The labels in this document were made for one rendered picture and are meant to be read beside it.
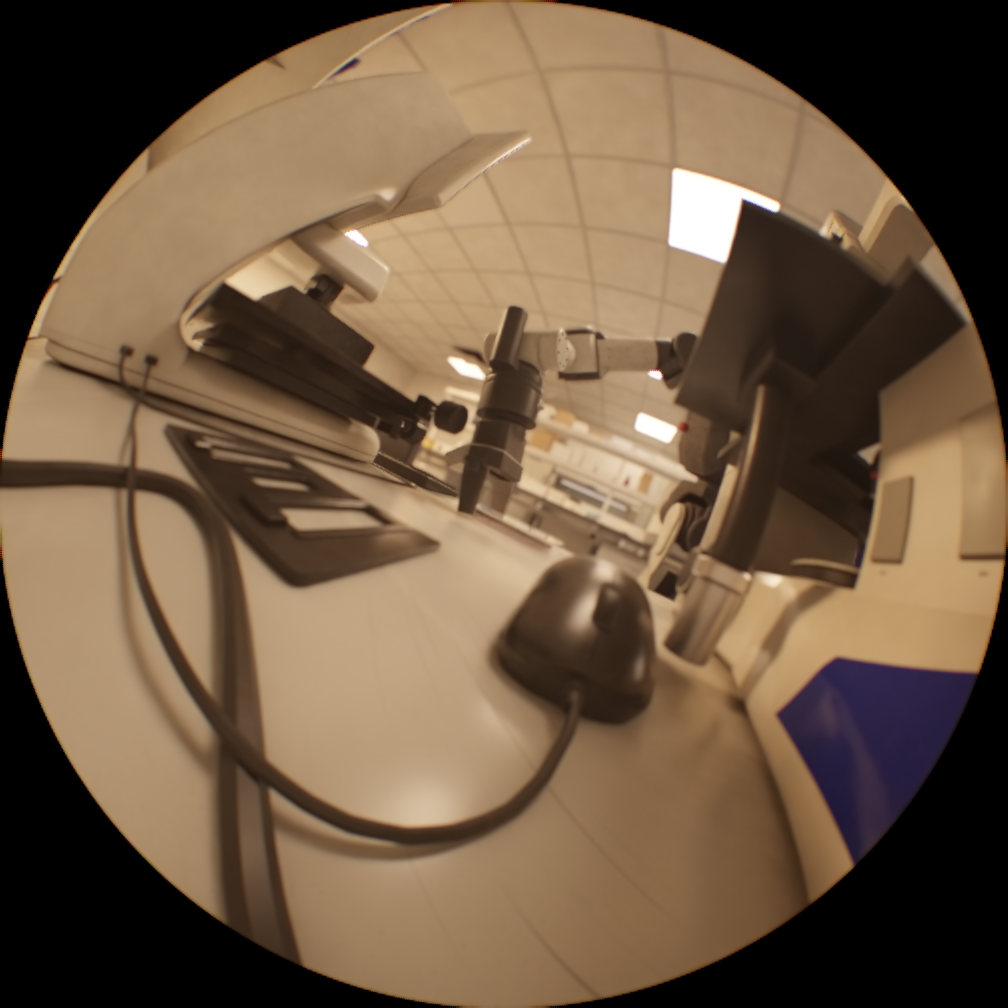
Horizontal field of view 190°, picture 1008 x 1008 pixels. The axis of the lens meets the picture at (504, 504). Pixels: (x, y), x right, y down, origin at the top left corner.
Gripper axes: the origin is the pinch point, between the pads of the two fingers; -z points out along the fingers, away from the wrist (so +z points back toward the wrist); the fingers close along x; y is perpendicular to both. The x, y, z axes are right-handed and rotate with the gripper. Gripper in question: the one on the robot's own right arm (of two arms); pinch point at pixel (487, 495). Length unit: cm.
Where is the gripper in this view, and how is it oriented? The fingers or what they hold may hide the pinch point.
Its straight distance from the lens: 41.6
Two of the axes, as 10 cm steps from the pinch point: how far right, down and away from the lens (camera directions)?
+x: -3.2, -1.1, -9.4
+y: 9.2, 2.0, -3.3
